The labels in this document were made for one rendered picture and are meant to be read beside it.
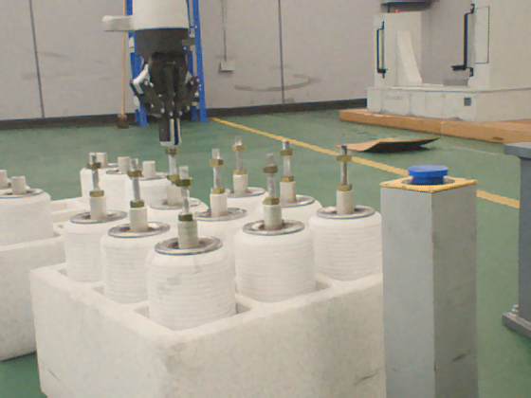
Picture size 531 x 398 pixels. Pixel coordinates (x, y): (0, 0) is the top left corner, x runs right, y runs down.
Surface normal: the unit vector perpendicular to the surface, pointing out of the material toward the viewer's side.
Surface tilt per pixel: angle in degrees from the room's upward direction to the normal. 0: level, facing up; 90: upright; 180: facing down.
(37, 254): 90
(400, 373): 90
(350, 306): 90
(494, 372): 0
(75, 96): 90
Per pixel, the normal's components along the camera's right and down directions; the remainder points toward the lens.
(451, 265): 0.60, 0.11
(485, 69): -0.97, 0.09
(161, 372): -0.80, 0.14
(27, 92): 0.25, 0.16
